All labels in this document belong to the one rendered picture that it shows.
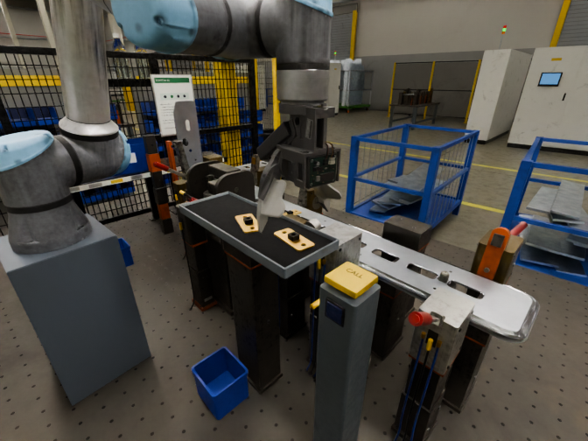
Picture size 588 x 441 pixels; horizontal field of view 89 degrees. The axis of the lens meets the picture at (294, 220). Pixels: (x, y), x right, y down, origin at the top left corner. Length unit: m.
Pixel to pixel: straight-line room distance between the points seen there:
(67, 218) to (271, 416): 0.65
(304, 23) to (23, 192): 0.62
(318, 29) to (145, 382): 0.90
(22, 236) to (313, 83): 0.67
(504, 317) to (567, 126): 7.91
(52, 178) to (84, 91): 0.19
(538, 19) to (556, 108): 6.78
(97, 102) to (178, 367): 0.70
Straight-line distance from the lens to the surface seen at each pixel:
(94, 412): 0.99
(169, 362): 1.01
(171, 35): 0.38
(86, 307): 0.88
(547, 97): 8.54
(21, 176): 0.79
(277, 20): 0.46
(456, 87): 12.92
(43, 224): 0.81
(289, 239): 0.56
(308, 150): 0.44
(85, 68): 0.80
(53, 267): 0.81
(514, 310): 0.79
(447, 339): 0.61
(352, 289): 0.45
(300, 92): 0.44
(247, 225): 0.62
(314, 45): 0.44
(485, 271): 0.89
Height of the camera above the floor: 1.43
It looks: 25 degrees down
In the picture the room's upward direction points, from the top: straight up
